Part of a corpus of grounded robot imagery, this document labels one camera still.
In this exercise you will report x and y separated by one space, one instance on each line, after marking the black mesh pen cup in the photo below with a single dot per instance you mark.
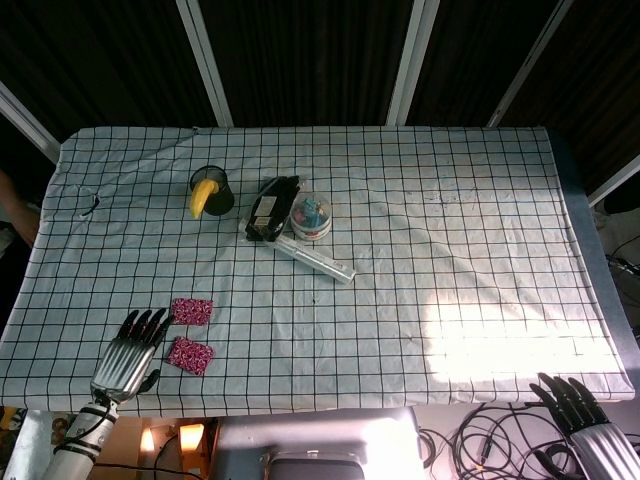
216 192

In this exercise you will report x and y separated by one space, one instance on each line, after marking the yellow banana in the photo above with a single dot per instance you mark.
200 197

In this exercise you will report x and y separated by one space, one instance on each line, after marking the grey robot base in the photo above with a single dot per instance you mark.
320 445

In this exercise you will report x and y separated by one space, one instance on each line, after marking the clear long plastic box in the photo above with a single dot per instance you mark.
315 260

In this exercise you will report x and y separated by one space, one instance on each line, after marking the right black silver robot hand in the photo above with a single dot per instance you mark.
575 407

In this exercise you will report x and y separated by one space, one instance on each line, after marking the black stapler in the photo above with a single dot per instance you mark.
270 210

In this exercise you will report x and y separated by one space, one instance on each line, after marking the white black checked tablecloth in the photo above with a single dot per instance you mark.
350 260

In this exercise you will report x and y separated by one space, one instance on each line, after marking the white metal frame bar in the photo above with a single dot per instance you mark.
615 182
205 60
412 60
530 65
27 122

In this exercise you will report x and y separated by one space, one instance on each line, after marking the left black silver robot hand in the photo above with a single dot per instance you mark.
127 362

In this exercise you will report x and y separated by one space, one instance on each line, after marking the clear round binder clip box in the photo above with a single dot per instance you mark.
312 217

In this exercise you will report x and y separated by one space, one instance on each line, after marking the blue grey table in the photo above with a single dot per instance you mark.
595 260

